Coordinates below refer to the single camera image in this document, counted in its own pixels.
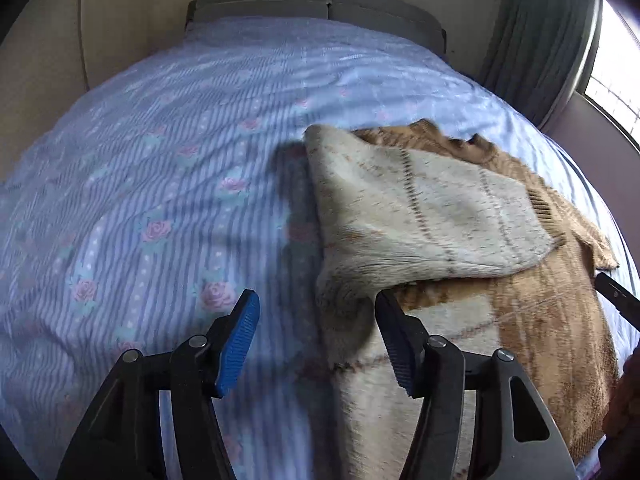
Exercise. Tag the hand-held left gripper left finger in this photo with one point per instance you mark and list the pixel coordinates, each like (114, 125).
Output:
(239, 342)

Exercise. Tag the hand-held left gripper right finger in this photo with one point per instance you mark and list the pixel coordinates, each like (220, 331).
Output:
(396, 347)

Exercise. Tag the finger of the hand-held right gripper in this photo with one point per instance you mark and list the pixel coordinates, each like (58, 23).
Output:
(617, 294)

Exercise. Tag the brown and cream knit sweater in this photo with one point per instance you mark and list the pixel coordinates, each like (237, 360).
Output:
(430, 220)

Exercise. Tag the blue striped floral bedsheet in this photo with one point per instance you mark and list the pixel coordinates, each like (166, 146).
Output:
(150, 185)

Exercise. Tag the bright window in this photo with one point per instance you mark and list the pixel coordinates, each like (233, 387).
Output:
(617, 70)

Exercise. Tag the pale green curtain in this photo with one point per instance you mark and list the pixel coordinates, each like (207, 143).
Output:
(540, 40)

